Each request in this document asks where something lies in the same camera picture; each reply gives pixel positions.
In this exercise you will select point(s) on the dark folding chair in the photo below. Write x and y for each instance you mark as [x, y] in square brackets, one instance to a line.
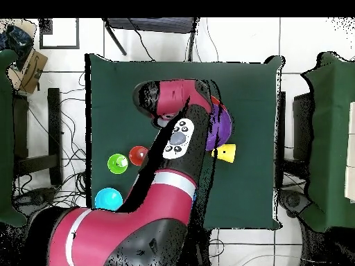
[152, 25]

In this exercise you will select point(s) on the ribbed green cup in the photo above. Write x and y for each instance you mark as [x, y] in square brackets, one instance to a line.
[113, 166]

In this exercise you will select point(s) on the plain orange cup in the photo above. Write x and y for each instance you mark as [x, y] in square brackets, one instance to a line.
[136, 156]

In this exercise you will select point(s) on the black stand frame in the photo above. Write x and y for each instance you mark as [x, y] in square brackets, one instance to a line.
[54, 124]
[302, 124]

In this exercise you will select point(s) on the black bag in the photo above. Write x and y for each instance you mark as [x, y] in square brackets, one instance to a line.
[19, 38]

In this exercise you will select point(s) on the brown cardboard box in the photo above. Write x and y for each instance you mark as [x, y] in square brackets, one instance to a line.
[33, 72]

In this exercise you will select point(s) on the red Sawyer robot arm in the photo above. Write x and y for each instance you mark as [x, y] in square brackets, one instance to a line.
[155, 205]

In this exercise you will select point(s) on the wide orange bowl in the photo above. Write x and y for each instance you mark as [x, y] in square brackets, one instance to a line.
[217, 102]

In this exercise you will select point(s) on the purple bowl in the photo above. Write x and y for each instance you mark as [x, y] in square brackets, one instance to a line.
[223, 127]

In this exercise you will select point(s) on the black square frame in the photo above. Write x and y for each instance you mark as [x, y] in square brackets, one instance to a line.
[59, 47]

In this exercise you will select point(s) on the light blue small bowl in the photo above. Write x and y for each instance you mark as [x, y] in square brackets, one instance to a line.
[106, 199]

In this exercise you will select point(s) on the green cloth side table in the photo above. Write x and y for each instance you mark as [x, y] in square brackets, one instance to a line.
[5, 138]
[332, 124]

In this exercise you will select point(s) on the dark green table cloth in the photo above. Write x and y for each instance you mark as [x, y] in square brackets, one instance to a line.
[244, 188]

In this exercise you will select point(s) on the ribbed yellow cup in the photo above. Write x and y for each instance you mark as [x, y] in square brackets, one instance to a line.
[226, 153]

